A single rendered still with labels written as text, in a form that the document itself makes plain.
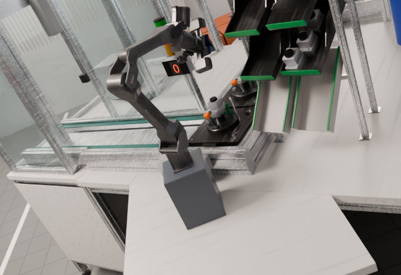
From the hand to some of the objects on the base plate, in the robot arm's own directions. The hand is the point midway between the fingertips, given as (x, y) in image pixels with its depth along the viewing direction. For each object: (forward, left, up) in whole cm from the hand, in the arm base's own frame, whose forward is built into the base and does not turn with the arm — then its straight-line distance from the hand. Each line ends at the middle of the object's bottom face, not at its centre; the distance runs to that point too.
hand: (208, 48), depth 153 cm
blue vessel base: (+90, +35, -45) cm, 107 cm away
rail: (-37, +10, -45) cm, 59 cm away
